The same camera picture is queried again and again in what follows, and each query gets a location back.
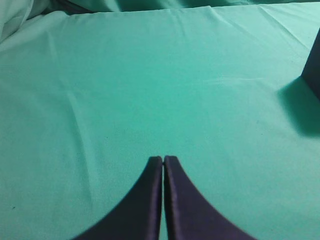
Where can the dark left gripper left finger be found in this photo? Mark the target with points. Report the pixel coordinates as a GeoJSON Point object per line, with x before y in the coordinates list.
{"type": "Point", "coordinates": [138, 215]}

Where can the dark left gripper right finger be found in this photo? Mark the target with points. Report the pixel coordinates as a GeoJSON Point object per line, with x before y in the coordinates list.
{"type": "Point", "coordinates": [189, 216]}

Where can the dark blue cube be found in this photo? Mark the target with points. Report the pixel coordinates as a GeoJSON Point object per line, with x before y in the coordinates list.
{"type": "Point", "coordinates": [311, 70]}

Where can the green cloth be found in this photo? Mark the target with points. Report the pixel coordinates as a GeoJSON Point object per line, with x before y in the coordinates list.
{"type": "Point", "coordinates": [86, 99]}

